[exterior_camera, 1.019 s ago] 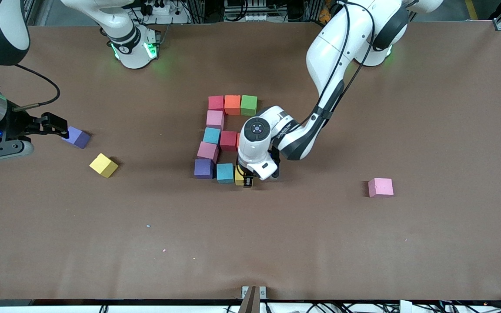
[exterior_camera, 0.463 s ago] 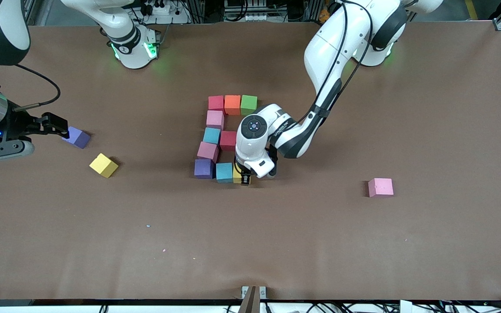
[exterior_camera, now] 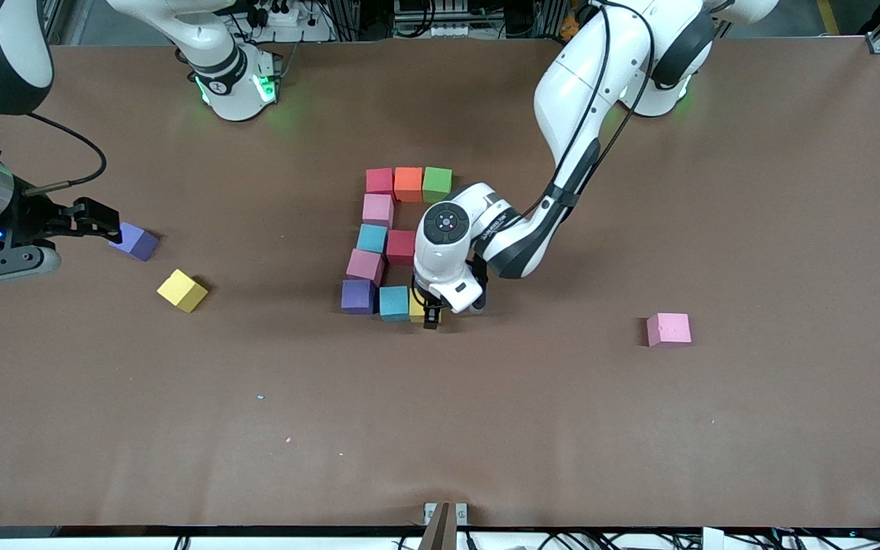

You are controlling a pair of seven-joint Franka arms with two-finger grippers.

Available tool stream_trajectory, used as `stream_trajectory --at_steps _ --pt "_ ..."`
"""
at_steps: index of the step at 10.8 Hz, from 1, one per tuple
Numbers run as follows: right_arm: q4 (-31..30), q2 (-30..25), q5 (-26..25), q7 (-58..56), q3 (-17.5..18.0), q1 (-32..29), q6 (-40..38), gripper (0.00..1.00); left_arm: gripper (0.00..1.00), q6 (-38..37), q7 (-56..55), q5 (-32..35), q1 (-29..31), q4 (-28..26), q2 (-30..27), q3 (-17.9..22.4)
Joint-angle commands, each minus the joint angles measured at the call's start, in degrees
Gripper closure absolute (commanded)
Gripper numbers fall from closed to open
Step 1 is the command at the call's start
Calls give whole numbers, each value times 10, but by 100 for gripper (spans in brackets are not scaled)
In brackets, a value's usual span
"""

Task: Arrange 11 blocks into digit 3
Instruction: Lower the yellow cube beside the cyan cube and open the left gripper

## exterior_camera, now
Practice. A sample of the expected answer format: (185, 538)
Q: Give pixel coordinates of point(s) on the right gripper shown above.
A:
(32, 217)

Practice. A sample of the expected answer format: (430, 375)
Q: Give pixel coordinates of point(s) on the red foam cube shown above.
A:
(380, 181)
(400, 247)

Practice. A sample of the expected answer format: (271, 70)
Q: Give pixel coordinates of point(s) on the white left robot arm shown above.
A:
(577, 99)

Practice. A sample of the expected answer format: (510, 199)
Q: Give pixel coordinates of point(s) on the purple foam cube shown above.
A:
(140, 243)
(358, 296)

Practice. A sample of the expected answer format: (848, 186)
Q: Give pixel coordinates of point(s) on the blue foam cube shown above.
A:
(372, 238)
(394, 303)

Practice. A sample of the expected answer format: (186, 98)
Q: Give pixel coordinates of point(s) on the orange snack bag pile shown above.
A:
(570, 27)

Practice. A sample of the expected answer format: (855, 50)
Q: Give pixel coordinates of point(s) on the pink foam cube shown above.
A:
(379, 208)
(366, 266)
(668, 328)

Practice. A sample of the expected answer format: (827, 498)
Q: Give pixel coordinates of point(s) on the white power strip with plugs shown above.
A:
(279, 21)

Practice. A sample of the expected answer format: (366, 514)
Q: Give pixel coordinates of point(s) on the green foam cube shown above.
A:
(437, 183)

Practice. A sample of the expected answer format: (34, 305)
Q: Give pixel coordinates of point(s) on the orange foam cube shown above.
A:
(409, 184)

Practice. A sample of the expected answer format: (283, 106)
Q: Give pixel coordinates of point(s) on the long white socket strip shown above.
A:
(444, 30)

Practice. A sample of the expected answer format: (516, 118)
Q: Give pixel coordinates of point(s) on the yellow foam cube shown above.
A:
(180, 289)
(415, 309)

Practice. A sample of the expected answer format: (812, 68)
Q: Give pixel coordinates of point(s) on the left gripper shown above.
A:
(432, 313)

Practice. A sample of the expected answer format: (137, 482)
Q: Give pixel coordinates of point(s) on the metal bracket with wooden post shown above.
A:
(440, 527)

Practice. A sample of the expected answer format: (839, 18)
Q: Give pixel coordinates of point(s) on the brown paper table cover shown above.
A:
(440, 458)

